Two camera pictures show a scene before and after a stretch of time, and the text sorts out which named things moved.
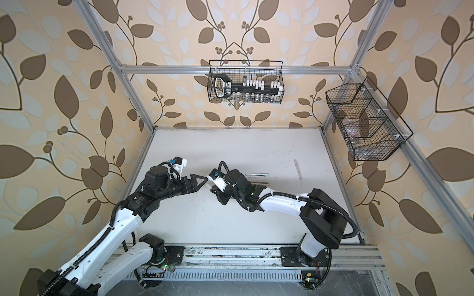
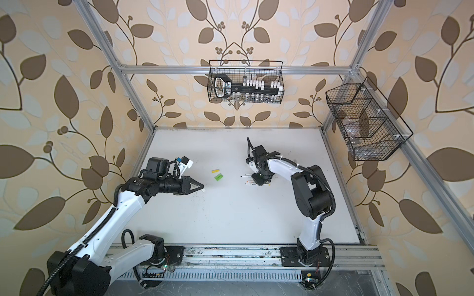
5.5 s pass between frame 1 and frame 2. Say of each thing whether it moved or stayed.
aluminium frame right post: stayed
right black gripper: moved
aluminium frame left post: stayed
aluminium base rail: stayed
